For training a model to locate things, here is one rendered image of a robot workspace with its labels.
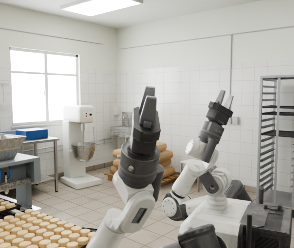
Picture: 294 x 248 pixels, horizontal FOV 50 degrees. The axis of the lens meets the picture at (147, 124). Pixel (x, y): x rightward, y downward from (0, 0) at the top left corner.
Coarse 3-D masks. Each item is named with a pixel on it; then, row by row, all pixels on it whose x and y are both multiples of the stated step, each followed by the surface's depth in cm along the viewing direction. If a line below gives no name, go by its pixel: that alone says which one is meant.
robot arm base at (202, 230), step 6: (198, 228) 75; (204, 228) 75; (210, 228) 76; (180, 234) 77; (186, 234) 75; (192, 234) 75; (198, 234) 75; (204, 234) 75; (180, 240) 77; (186, 240) 76; (180, 246) 82
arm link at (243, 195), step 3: (243, 189) 113; (240, 192) 112; (243, 192) 113; (246, 192) 114; (237, 195) 112; (240, 195) 112; (243, 195) 112; (246, 195) 113; (237, 198) 112; (240, 198) 112; (243, 198) 112; (246, 198) 113; (249, 198) 114; (252, 201) 115
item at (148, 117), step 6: (150, 96) 62; (150, 102) 62; (156, 102) 62; (144, 108) 62; (150, 108) 62; (144, 114) 63; (150, 114) 63; (144, 120) 63; (150, 120) 63; (144, 126) 63; (150, 126) 63
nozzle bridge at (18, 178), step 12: (24, 156) 204; (36, 156) 204; (0, 168) 191; (12, 168) 198; (24, 168) 204; (36, 168) 202; (0, 180) 192; (12, 180) 198; (24, 180) 199; (36, 180) 202; (24, 192) 210; (24, 204) 211
